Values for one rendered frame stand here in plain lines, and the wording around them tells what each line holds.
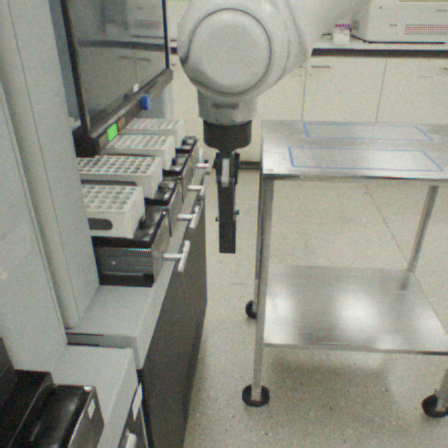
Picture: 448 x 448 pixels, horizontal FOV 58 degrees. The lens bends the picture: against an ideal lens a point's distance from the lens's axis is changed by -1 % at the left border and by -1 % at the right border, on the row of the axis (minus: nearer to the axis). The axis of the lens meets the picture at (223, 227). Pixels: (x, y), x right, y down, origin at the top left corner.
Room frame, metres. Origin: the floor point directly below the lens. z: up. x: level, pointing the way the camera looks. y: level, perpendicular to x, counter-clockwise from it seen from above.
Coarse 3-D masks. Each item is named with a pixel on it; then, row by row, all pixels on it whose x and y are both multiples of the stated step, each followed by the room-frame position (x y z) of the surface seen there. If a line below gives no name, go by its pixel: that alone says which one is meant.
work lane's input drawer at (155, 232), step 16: (144, 224) 0.62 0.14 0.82; (160, 224) 0.65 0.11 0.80; (96, 240) 0.58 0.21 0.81; (112, 240) 0.58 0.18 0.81; (128, 240) 0.57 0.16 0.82; (144, 240) 0.57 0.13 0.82; (160, 240) 0.62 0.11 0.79; (96, 256) 0.57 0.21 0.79; (112, 256) 0.57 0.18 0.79; (128, 256) 0.56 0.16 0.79; (144, 256) 0.56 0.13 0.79; (160, 256) 0.61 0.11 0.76; (176, 256) 0.62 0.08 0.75; (128, 272) 0.56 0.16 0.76; (144, 272) 0.56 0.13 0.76; (176, 272) 0.58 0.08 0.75
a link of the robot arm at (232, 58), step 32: (192, 0) 0.45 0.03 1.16; (224, 0) 0.39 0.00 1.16; (256, 0) 0.40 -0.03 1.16; (288, 0) 0.42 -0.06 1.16; (320, 0) 0.44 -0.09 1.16; (352, 0) 0.45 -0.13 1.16; (192, 32) 0.39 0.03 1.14; (224, 32) 0.38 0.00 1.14; (256, 32) 0.38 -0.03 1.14; (288, 32) 0.42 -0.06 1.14; (320, 32) 0.45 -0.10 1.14; (192, 64) 0.39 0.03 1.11; (224, 64) 0.38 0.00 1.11; (256, 64) 0.38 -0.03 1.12; (288, 64) 0.42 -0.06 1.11; (224, 96) 0.39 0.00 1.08; (256, 96) 0.41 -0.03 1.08
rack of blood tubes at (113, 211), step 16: (96, 192) 0.66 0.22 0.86; (112, 192) 0.66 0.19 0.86; (128, 192) 0.66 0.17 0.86; (96, 208) 0.60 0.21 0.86; (112, 208) 0.60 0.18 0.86; (128, 208) 0.59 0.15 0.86; (144, 208) 0.67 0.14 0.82; (96, 224) 0.64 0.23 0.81; (112, 224) 0.64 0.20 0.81; (128, 224) 0.58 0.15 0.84
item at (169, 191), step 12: (168, 180) 0.82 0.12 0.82; (180, 180) 0.85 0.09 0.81; (168, 192) 0.76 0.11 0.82; (180, 192) 0.83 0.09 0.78; (144, 204) 0.73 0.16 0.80; (156, 204) 0.73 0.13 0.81; (168, 204) 0.73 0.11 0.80; (180, 204) 0.82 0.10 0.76; (168, 216) 0.71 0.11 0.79; (180, 216) 0.78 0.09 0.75; (192, 216) 0.77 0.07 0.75; (192, 228) 0.73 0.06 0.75
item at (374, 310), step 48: (288, 144) 1.06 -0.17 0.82; (336, 144) 1.06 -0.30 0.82; (384, 144) 1.06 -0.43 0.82; (432, 144) 1.06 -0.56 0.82; (432, 192) 1.24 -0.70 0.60; (288, 288) 1.13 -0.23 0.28; (336, 288) 1.13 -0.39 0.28; (384, 288) 1.13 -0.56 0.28; (288, 336) 0.90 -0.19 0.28; (336, 336) 0.90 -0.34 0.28; (384, 336) 0.90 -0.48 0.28; (432, 336) 0.90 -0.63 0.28
